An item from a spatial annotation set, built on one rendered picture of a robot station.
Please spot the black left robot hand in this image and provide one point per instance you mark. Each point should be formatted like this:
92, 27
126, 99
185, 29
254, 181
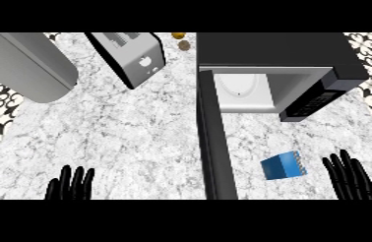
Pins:
71, 187

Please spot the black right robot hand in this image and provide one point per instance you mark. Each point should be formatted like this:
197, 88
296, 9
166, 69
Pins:
350, 178

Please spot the blue milk carton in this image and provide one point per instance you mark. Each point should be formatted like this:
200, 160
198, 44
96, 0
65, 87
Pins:
284, 166

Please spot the dark grey microwave door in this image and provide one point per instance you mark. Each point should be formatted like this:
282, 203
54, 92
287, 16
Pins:
215, 137

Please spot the black microwave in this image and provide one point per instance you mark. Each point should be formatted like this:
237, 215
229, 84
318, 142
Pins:
285, 72

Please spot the silver toaster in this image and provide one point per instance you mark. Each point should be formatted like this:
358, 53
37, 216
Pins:
132, 57

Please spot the small brown round object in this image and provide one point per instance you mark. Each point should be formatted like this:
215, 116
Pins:
184, 45

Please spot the small orange fruit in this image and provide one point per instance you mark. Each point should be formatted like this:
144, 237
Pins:
178, 35

